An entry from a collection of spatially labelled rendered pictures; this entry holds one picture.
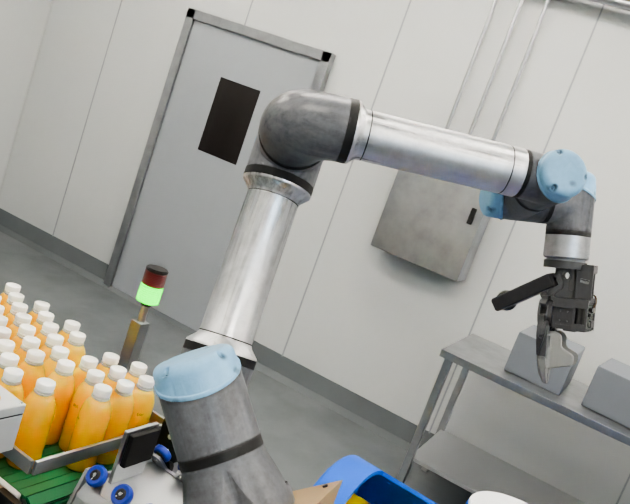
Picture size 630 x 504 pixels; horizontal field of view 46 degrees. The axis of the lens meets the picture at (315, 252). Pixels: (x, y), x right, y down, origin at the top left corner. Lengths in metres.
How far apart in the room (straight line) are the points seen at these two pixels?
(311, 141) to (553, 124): 3.68
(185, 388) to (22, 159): 5.83
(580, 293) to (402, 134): 0.43
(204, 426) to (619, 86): 3.98
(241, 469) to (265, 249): 0.35
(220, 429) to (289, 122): 0.44
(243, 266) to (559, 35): 3.83
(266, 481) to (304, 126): 0.49
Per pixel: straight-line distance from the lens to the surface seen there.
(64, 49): 6.55
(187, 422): 0.98
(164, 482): 1.75
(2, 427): 1.53
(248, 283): 1.13
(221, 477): 0.98
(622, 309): 4.62
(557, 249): 1.30
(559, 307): 1.31
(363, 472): 1.37
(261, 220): 1.15
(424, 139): 1.09
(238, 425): 0.98
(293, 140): 1.08
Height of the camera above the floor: 1.79
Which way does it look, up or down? 10 degrees down
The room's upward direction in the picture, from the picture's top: 20 degrees clockwise
